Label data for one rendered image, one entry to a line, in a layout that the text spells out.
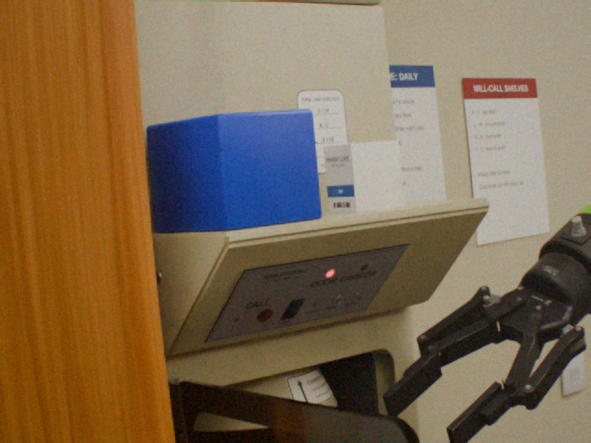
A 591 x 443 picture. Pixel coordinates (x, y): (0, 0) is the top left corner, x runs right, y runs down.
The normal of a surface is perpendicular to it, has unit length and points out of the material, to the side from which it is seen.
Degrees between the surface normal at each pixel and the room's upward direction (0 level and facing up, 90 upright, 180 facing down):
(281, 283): 135
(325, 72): 90
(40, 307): 90
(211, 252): 90
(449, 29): 90
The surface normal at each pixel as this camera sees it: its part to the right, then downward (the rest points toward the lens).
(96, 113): -0.73, 0.10
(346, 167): -0.88, 0.11
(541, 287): -0.71, 0.55
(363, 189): 0.47, 0.00
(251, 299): 0.54, 0.69
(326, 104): 0.67, -0.02
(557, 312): -0.25, -0.79
